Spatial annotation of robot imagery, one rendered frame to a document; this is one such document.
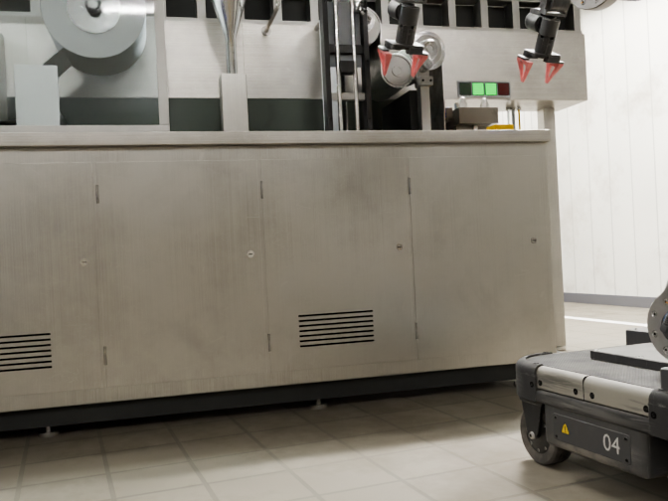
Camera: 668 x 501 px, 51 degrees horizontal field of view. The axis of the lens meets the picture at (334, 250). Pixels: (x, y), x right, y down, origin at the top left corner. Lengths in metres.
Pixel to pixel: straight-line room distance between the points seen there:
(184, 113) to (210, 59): 0.24
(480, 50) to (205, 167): 1.49
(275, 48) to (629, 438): 2.07
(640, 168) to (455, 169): 3.26
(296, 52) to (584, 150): 3.50
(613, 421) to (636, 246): 4.18
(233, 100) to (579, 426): 1.65
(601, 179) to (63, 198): 4.44
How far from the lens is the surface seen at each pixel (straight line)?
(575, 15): 3.52
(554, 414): 1.61
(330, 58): 2.54
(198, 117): 2.85
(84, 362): 2.23
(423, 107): 2.66
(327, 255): 2.26
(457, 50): 3.19
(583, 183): 6.01
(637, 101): 5.63
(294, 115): 2.91
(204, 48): 2.92
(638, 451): 1.45
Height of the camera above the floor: 0.52
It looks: level
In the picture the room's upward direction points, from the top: 3 degrees counter-clockwise
